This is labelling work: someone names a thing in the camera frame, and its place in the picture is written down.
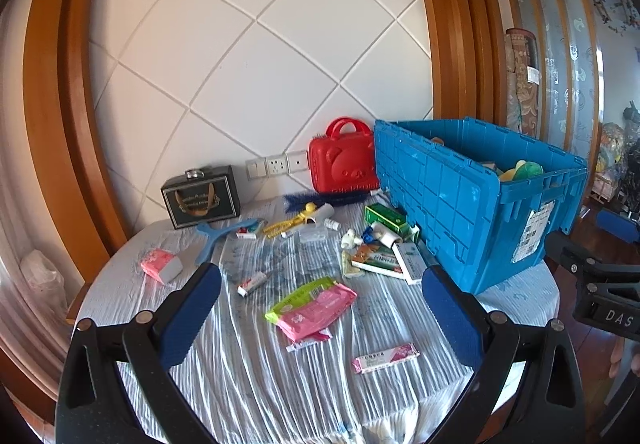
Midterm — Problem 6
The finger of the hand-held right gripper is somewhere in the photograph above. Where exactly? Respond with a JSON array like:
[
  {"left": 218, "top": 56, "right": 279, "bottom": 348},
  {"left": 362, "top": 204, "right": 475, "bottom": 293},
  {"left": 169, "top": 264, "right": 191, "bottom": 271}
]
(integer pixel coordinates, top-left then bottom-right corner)
[
  {"left": 544, "top": 231, "right": 601, "bottom": 275},
  {"left": 595, "top": 208, "right": 640, "bottom": 245}
]

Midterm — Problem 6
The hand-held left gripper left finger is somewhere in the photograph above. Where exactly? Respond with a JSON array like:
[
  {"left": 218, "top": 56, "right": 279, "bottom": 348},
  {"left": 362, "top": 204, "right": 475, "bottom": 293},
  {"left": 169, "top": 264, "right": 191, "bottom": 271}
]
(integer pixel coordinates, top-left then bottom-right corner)
[{"left": 55, "top": 263, "right": 223, "bottom": 444}]

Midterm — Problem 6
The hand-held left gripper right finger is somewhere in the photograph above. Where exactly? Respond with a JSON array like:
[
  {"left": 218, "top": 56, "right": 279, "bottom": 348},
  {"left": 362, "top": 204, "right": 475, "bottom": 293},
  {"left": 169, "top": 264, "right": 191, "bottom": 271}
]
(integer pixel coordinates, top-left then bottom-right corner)
[{"left": 421, "top": 265, "right": 586, "bottom": 444}]

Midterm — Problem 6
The blue plastic crate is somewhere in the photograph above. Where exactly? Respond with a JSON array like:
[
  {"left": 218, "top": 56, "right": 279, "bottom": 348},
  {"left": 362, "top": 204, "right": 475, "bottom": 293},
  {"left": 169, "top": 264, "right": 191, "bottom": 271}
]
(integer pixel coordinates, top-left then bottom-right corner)
[{"left": 372, "top": 117, "right": 590, "bottom": 296}]

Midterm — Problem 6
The round desktop with striped tablecloth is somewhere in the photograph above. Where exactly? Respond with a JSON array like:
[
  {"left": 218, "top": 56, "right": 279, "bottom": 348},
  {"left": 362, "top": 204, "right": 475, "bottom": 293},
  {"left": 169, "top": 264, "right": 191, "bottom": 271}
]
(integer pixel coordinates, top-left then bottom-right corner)
[{"left": 67, "top": 197, "right": 561, "bottom": 444}]

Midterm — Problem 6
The pink tissue pack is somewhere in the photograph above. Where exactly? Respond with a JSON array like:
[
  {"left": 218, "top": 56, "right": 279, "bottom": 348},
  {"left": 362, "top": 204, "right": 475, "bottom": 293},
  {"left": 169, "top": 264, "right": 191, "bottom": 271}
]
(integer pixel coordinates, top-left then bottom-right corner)
[{"left": 140, "top": 247, "right": 185, "bottom": 285}]

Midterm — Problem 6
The small red white carton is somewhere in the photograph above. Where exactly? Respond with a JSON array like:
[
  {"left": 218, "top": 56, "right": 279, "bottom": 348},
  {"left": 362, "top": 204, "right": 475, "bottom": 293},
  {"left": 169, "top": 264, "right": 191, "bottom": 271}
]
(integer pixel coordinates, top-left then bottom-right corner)
[{"left": 236, "top": 273, "right": 268, "bottom": 297}]

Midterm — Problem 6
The blue plastic boomerang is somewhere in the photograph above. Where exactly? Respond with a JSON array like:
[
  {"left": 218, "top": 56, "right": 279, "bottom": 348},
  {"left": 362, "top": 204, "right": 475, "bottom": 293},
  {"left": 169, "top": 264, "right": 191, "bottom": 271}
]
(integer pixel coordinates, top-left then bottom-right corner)
[{"left": 194, "top": 218, "right": 265, "bottom": 267}]

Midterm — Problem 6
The pink ointment box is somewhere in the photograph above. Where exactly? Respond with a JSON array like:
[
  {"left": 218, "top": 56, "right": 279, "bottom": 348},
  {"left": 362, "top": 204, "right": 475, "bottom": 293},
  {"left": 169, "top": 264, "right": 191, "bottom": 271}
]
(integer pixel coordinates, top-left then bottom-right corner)
[{"left": 351, "top": 343, "right": 421, "bottom": 375}]

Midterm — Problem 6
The colourful plastic bag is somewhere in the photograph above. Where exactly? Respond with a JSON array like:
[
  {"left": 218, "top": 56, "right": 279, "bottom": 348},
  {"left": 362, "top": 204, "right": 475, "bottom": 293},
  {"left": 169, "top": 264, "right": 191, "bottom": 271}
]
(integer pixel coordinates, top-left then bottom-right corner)
[{"left": 597, "top": 121, "right": 628, "bottom": 175}]

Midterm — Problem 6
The green yellow plush toy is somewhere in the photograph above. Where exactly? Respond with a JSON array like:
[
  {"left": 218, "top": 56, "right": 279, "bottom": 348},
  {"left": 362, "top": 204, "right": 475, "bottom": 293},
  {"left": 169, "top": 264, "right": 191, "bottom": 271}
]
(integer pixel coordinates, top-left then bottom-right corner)
[{"left": 497, "top": 159, "right": 546, "bottom": 182}]

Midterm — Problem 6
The green red book box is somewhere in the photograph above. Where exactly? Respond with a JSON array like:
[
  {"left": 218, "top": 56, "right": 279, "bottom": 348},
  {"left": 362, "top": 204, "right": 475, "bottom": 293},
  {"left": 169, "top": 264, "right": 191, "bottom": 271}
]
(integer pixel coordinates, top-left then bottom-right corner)
[{"left": 351, "top": 244, "right": 406, "bottom": 279}]

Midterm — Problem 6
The white pipe fitting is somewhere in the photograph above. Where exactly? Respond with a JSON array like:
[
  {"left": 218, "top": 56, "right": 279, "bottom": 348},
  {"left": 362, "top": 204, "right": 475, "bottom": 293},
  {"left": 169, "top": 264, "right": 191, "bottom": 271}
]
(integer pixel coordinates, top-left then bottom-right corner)
[{"left": 370, "top": 220, "right": 403, "bottom": 247}]

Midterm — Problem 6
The clear plastic packet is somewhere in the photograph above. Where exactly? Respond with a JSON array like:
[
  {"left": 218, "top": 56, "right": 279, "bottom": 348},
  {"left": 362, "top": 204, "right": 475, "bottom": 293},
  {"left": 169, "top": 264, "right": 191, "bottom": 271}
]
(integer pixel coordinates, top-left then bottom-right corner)
[{"left": 340, "top": 249, "right": 366, "bottom": 279}]

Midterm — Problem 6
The black gift box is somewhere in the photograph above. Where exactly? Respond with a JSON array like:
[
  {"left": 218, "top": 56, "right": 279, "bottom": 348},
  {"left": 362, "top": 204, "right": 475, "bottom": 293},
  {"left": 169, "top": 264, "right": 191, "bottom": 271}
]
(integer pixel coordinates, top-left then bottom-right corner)
[{"left": 160, "top": 165, "right": 242, "bottom": 231}]

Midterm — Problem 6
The small white flat packet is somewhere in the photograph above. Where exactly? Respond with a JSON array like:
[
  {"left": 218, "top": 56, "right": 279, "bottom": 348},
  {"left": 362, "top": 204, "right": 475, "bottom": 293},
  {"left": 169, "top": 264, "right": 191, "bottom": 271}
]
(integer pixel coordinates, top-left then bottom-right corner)
[{"left": 286, "top": 329, "right": 333, "bottom": 354}]

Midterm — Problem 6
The green cardboard box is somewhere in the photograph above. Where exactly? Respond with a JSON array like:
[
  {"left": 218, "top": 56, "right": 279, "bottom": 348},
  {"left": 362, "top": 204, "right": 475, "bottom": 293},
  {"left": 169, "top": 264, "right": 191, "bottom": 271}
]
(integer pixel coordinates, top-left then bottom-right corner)
[{"left": 364, "top": 203, "right": 408, "bottom": 236}]

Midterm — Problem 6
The pink wet wipes pack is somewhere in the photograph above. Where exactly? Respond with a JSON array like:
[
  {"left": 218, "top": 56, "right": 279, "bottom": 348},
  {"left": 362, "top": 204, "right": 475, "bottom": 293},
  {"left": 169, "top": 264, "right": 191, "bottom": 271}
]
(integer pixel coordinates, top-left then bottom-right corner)
[{"left": 276, "top": 285, "right": 358, "bottom": 342}]

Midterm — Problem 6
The yellow plastic toy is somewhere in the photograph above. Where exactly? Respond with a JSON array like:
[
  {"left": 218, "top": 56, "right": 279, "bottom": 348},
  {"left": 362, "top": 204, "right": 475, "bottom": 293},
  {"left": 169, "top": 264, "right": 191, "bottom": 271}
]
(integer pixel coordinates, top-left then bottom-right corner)
[{"left": 262, "top": 201, "right": 318, "bottom": 240}]

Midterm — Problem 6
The clear plastic bag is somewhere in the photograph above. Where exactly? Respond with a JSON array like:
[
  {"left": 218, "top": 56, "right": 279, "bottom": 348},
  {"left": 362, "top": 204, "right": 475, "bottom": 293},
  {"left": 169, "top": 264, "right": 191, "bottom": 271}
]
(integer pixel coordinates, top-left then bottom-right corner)
[{"left": 20, "top": 249, "right": 68, "bottom": 320}]

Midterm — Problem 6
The dark bristle brush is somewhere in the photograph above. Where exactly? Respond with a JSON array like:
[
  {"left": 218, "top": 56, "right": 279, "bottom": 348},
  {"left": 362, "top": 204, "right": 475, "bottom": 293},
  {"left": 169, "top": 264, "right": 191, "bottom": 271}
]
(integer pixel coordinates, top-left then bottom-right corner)
[{"left": 282, "top": 189, "right": 373, "bottom": 212}]

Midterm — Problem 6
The frosted glass wooden partition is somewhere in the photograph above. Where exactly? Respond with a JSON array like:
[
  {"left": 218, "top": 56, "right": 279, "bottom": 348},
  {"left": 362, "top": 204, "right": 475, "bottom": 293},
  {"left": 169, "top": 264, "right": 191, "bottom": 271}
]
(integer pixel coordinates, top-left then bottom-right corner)
[{"left": 492, "top": 0, "right": 606, "bottom": 205}]

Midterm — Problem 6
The rolled patterned carpet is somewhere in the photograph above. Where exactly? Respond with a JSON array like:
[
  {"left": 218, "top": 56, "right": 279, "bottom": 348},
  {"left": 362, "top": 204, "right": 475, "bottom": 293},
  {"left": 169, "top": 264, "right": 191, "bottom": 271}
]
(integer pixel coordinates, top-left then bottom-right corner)
[{"left": 504, "top": 27, "right": 543, "bottom": 135}]

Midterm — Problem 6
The red toy suitcase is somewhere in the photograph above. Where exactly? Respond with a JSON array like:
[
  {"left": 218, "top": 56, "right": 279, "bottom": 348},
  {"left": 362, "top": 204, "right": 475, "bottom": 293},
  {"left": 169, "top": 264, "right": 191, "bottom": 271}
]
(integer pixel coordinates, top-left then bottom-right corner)
[{"left": 307, "top": 117, "right": 381, "bottom": 195}]

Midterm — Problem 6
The sheer white curtain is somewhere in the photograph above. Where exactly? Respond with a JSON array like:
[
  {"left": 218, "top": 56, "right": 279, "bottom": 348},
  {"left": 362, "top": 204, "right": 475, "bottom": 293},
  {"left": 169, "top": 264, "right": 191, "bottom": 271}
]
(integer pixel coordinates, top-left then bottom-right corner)
[{"left": 0, "top": 139, "right": 81, "bottom": 360}]

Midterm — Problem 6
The white wall socket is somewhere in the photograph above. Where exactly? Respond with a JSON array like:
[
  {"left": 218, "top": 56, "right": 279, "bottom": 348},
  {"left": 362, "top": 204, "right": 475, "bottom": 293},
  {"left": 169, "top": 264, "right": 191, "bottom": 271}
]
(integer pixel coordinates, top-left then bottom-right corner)
[{"left": 265, "top": 153, "right": 290, "bottom": 176}]

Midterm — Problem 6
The curved wooden wall frame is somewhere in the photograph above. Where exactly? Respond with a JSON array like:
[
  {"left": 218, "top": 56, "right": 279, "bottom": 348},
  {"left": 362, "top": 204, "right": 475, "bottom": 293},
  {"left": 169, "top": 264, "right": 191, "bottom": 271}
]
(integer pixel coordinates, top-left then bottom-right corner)
[
  {"left": 22, "top": 0, "right": 131, "bottom": 275},
  {"left": 407, "top": 0, "right": 511, "bottom": 130}
]

